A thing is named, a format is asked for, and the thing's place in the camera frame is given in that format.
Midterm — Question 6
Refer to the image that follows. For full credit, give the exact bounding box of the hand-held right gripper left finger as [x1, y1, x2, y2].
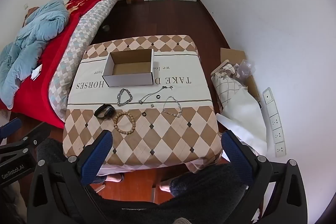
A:
[26, 130, 124, 224]

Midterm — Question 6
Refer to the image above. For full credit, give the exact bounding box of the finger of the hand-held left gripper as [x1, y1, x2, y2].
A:
[22, 122, 51, 153]
[0, 118, 22, 138]

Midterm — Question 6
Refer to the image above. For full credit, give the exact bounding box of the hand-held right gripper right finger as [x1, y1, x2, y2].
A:
[221, 130, 308, 224]

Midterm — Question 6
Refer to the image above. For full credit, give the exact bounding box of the wooden bead bracelet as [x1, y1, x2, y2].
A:
[113, 112, 135, 134]

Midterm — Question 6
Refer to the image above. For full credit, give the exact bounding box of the black fitness band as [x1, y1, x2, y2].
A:
[94, 104, 115, 119]

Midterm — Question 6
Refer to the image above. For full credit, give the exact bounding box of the chunky silver chain bracelet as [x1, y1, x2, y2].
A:
[117, 88, 133, 107]

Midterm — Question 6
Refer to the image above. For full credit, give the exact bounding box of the thin silver bracelet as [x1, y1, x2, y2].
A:
[162, 96, 183, 118]

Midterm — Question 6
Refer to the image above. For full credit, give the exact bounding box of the white cardboard box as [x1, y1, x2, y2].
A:
[102, 49, 154, 87]

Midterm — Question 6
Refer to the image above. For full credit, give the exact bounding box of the thin silver necklace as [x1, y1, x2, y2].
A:
[138, 85, 174, 104]

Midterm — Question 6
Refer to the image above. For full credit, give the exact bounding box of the person's right leg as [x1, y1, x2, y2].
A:
[160, 162, 248, 224]

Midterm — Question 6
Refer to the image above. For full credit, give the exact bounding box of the white power strip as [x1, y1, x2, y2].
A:
[262, 87, 286, 158]

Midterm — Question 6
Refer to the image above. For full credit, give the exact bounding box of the white paper piece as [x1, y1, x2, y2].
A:
[31, 64, 43, 81]

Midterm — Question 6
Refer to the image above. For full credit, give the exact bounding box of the checkered printed tablecloth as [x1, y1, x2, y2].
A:
[62, 34, 223, 169]

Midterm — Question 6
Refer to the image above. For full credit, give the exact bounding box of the cream floral cloth bag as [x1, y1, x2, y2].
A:
[211, 60, 248, 111]

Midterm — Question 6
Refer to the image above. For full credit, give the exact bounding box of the clear plastic wrap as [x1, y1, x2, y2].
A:
[235, 59, 256, 80]

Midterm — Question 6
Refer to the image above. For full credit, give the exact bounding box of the light blue quilt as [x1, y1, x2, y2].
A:
[0, 0, 70, 109]

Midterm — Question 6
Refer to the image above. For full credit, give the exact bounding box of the flat brown cardboard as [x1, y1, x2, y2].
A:
[220, 48, 261, 109]

